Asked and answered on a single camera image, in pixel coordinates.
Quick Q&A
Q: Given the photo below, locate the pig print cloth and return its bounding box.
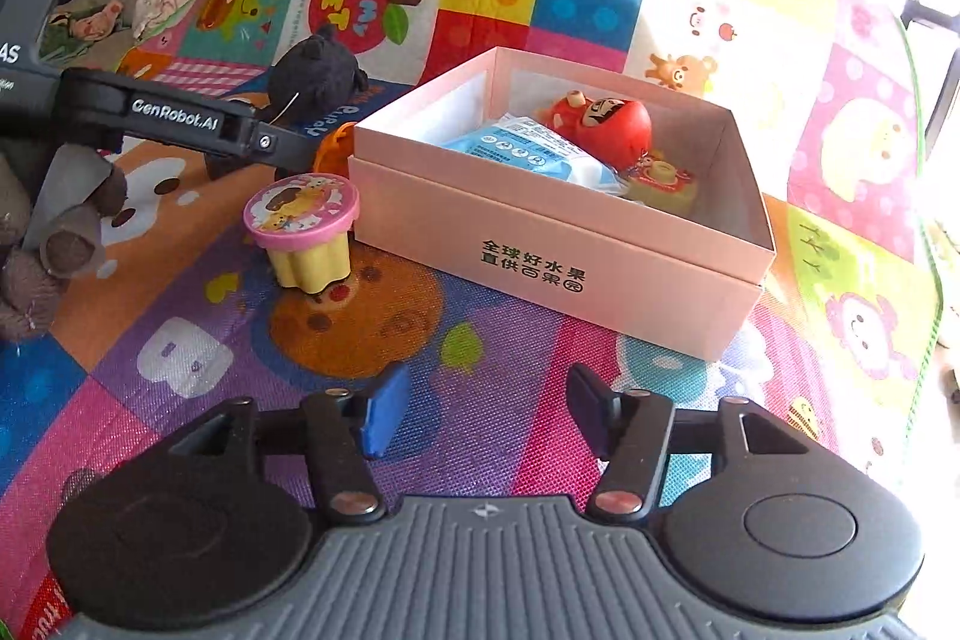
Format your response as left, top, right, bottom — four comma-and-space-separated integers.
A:
41, 0, 125, 64

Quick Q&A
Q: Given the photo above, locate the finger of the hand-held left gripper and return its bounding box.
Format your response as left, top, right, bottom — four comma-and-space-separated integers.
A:
61, 68, 317, 172

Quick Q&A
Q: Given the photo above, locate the orange plastic toy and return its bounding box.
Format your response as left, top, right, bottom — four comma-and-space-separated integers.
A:
313, 126, 355, 176

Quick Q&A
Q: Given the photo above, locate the red daruma toy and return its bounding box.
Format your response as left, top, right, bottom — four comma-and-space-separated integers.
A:
534, 91, 653, 170

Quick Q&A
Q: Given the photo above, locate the yellow toy cup pink lid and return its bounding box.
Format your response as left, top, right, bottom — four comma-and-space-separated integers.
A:
241, 173, 362, 295

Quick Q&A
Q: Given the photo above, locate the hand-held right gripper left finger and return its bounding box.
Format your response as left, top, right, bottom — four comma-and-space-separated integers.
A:
176, 361, 412, 526

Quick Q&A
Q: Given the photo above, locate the black plush toy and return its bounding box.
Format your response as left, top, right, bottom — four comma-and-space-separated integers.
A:
268, 25, 370, 124

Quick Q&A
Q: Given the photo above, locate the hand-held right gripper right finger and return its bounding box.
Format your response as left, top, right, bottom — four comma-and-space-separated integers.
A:
566, 364, 818, 525

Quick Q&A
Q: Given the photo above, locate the pink cardboard box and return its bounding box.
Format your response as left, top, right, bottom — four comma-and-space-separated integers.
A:
349, 46, 777, 362

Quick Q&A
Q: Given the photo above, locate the yellow toy camera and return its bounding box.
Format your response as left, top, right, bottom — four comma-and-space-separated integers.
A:
621, 155, 702, 217

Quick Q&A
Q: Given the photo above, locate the person's left hand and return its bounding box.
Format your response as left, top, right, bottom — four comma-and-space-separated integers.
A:
0, 143, 130, 342

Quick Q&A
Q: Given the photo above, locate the blue wet wipes packet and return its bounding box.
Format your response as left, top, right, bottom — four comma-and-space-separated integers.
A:
439, 113, 635, 199

